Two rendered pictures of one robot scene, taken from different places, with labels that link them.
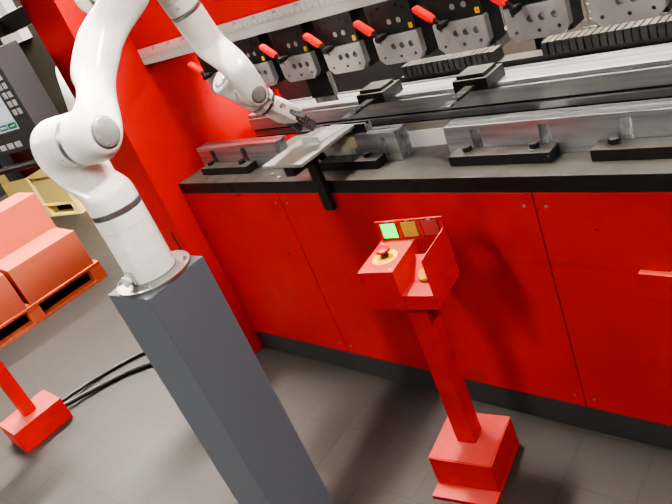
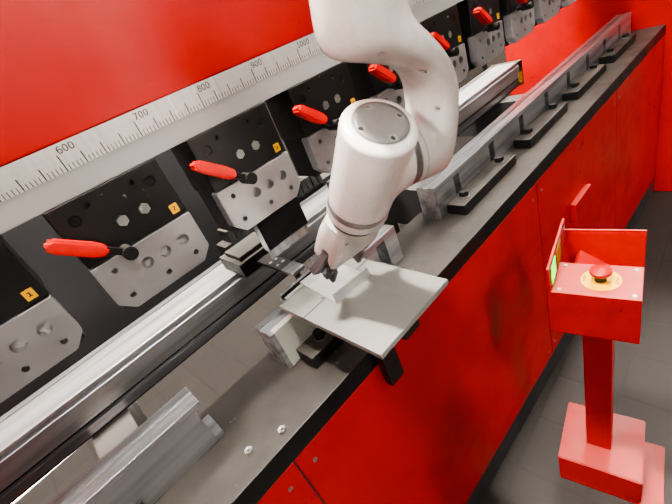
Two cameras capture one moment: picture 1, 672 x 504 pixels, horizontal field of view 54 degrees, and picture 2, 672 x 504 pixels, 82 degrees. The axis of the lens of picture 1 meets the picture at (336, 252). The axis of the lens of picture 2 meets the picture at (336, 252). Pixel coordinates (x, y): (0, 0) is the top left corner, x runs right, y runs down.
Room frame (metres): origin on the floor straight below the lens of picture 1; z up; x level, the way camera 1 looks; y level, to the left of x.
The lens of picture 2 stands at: (1.96, 0.51, 1.41)
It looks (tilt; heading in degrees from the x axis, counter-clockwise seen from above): 29 degrees down; 276
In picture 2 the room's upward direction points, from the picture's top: 23 degrees counter-clockwise
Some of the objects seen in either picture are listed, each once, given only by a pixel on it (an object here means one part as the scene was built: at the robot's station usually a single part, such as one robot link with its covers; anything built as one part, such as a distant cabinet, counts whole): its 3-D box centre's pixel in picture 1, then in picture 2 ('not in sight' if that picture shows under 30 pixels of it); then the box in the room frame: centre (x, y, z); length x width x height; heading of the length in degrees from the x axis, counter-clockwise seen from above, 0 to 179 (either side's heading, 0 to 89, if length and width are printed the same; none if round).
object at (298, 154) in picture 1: (308, 146); (357, 295); (2.01, -0.05, 1.00); 0.26 x 0.18 x 0.01; 129
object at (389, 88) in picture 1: (366, 100); (265, 256); (2.21, -0.30, 1.01); 0.26 x 0.12 x 0.05; 129
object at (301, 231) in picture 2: (322, 87); (281, 224); (2.11, -0.16, 1.13); 0.10 x 0.02 x 0.10; 39
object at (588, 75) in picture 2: not in sight; (584, 81); (0.98, -1.01, 0.89); 0.30 x 0.05 x 0.03; 39
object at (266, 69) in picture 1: (260, 59); (132, 232); (2.28, -0.02, 1.26); 0.15 x 0.09 x 0.17; 39
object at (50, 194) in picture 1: (61, 168); not in sight; (7.00, 2.29, 0.36); 1.21 x 0.87 x 0.71; 43
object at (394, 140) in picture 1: (357, 144); (337, 288); (2.06, -0.20, 0.92); 0.39 x 0.06 x 0.10; 39
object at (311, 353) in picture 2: (346, 162); (355, 310); (2.04, -0.14, 0.89); 0.30 x 0.05 x 0.03; 39
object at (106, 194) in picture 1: (82, 165); not in sight; (1.52, 0.45, 1.30); 0.19 x 0.12 x 0.24; 50
